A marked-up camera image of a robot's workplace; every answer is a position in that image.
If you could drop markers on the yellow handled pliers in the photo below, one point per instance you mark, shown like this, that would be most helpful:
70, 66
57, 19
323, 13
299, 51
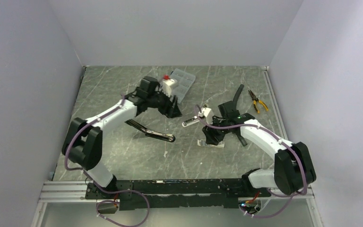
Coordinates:
256, 101

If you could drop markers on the white staple box sleeve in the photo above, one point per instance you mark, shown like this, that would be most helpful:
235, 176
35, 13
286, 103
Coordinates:
203, 143

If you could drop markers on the aluminium extrusion rail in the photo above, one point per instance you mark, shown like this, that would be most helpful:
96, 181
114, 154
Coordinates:
63, 192

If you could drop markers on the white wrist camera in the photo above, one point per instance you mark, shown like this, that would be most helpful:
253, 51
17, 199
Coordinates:
206, 113
168, 85

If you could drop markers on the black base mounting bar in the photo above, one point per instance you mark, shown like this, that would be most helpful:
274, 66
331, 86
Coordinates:
138, 194

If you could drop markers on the clear plastic organizer box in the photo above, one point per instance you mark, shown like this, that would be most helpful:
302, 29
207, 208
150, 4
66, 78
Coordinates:
184, 80

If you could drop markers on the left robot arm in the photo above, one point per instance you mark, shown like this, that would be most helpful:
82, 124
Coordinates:
84, 140

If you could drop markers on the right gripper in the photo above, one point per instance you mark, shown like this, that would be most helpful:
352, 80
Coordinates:
212, 138

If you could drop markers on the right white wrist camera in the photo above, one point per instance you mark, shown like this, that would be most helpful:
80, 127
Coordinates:
206, 113

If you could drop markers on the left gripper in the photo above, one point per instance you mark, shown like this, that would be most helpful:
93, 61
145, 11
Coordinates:
175, 111

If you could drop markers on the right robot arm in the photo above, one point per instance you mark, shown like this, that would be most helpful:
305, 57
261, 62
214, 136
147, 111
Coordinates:
293, 169

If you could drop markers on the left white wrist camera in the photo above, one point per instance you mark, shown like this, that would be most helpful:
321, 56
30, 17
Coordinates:
168, 85

